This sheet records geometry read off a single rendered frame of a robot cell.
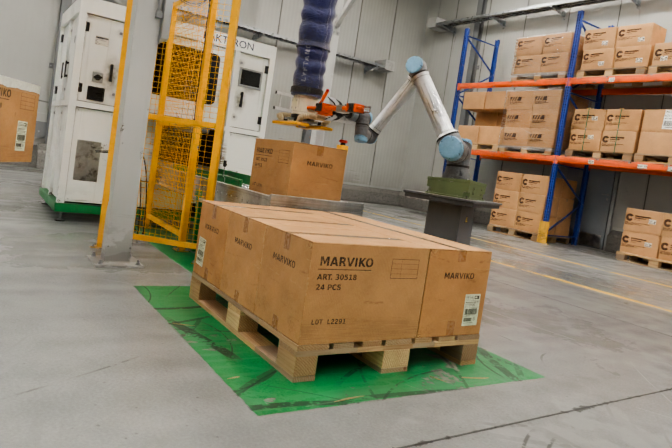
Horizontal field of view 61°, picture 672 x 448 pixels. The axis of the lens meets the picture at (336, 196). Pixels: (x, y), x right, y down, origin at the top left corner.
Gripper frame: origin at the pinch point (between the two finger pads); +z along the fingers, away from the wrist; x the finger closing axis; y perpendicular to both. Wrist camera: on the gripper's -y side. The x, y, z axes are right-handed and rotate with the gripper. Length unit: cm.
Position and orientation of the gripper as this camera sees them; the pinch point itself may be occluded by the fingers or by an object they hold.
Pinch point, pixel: (326, 108)
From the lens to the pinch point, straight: 369.4
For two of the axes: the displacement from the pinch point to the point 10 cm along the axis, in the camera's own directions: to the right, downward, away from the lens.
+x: 1.5, -9.9, -0.5
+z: -8.2, -0.9, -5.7
